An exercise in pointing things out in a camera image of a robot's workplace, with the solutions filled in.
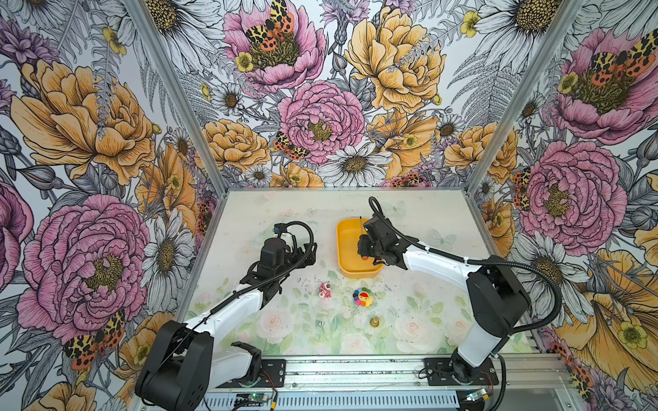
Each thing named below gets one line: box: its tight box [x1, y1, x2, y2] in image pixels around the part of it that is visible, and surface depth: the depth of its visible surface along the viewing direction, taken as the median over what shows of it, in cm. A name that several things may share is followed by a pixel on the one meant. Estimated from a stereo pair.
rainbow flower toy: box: [352, 286, 374, 308], surface depth 89 cm
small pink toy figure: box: [318, 282, 332, 298], surface depth 89 cm
